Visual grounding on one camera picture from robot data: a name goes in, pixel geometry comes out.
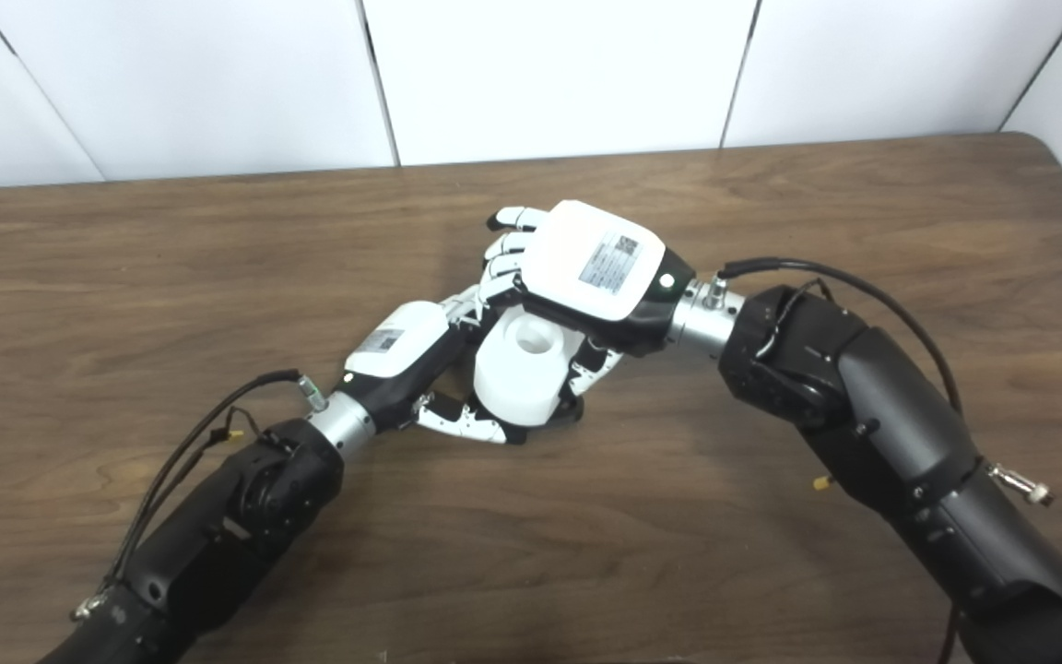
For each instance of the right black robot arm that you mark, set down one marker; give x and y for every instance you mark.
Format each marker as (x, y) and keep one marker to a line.
(890, 433)

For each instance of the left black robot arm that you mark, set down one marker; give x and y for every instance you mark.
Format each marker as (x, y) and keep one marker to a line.
(218, 544)

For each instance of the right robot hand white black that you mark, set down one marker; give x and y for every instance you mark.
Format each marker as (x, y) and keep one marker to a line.
(586, 263)

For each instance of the black plastic holder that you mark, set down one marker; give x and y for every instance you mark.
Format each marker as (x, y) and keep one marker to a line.
(570, 412)

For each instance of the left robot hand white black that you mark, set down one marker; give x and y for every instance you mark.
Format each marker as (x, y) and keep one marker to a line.
(397, 346)

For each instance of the round white plastic piece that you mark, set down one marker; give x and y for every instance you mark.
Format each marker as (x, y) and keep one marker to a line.
(517, 378)

